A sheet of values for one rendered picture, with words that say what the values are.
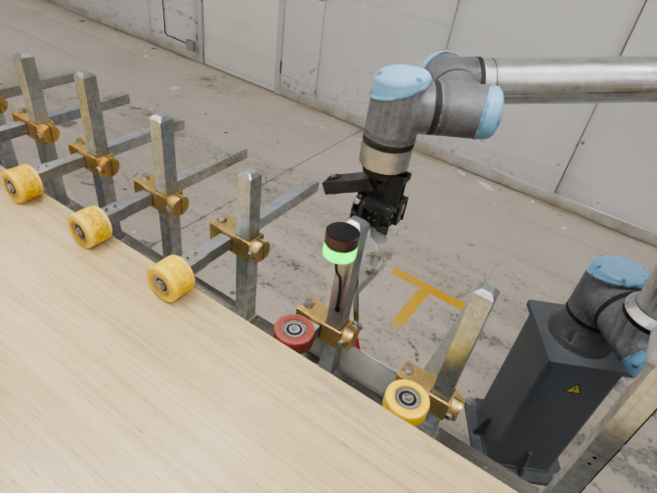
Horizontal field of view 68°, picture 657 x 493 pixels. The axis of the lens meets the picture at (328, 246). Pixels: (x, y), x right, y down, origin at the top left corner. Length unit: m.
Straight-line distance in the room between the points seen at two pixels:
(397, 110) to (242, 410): 0.55
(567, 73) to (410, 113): 0.35
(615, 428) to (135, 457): 0.73
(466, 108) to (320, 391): 0.53
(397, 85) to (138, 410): 0.65
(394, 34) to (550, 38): 1.03
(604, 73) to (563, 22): 2.30
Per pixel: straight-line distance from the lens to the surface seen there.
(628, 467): 2.30
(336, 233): 0.83
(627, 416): 0.90
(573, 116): 3.46
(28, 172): 1.35
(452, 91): 0.84
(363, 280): 1.17
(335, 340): 1.05
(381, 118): 0.82
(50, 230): 1.27
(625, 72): 1.11
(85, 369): 0.95
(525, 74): 1.02
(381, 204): 0.90
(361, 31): 3.89
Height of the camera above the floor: 1.62
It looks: 38 degrees down
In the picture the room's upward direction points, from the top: 9 degrees clockwise
